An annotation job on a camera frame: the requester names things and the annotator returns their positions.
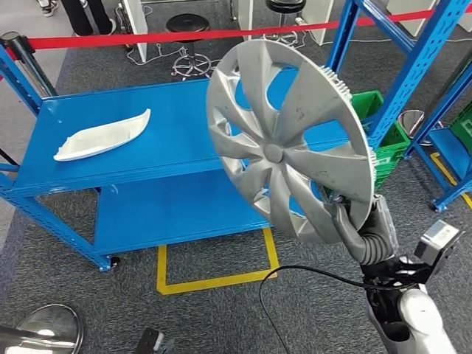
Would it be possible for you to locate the grey plastic wheel cover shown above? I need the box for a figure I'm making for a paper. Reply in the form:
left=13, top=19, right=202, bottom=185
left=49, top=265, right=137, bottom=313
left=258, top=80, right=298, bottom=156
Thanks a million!
left=205, top=38, right=376, bottom=246

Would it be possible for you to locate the blue two-tier shelf rack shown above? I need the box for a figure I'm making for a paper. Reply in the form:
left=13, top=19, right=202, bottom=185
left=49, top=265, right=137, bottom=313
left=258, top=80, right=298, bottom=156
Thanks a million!
left=0, top=0, right=472, bottom=273

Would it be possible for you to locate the white plastic trim part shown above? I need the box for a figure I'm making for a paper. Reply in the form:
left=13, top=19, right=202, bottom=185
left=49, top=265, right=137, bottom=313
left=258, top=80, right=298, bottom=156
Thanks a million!
left=53, top=108, right=151, bottom=163

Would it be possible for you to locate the yellow floor tape square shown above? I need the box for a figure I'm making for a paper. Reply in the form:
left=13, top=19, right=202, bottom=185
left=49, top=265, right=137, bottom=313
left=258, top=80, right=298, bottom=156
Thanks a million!
left=156, top=226, right=280, bottom=297
left=430, top=151, right=472, bottom=211

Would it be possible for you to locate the black round stool chrome base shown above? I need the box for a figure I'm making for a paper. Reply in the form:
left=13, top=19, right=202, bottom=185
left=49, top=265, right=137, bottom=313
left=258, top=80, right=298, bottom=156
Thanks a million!
left=165, top=13, right=223, bottom=82
left=264, top=0, right=307, bottom=48

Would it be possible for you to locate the red barrier belt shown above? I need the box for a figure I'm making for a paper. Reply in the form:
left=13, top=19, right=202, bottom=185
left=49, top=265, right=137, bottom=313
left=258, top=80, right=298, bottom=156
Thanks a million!
left=0, top=4, right=472, bottom=79

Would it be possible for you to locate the green plastic crate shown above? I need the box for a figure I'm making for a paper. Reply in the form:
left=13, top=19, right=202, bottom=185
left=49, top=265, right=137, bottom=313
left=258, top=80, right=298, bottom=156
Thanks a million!
left=350, top=90, right=412, bottom=164
left=372, top=146, right=408, bottom=190
left=449, top=100, right=472, bottom=156

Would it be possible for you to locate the white desk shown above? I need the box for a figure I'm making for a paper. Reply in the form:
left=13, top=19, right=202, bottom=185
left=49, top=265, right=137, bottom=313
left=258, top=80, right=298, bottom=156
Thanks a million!
left=301, top=0, right=335, bottom=47
left=121, top=0, right=253, bottom=64

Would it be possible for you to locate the person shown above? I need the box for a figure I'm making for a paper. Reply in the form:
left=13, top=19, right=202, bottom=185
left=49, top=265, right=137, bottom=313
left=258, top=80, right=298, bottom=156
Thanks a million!
left=58, top=0, right=118, bottom=38
left=37, top=0, right=60, bottom=18

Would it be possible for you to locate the white cabinet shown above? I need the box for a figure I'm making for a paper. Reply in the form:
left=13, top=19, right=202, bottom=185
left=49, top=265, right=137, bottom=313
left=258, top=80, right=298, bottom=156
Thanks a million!
left=384, top=0, right=472, bottom=38

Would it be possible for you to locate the blue rack holding green crates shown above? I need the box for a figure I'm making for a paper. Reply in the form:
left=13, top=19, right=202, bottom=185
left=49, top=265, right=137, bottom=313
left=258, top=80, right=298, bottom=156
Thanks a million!
left=403, top=60, right=472, bottom=214

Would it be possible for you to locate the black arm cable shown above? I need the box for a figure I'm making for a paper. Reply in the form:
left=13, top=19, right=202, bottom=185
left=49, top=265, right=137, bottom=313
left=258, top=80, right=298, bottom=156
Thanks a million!
left=258, top=265, right=410, bottom=354

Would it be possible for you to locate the white floor cable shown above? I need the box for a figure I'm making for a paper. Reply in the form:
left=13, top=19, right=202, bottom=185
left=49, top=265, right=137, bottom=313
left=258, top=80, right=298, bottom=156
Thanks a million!
left=124, top=36, right=393, bottom=68

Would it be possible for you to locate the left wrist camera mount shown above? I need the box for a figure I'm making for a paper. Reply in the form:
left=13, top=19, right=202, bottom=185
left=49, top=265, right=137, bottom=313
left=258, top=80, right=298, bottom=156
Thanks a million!
left=134, top=327, right=175, bottom=354

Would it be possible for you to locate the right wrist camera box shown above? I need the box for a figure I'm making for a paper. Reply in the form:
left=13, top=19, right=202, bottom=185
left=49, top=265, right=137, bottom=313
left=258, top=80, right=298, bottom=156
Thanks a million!
left=412, top=218, right=465, bottom=285

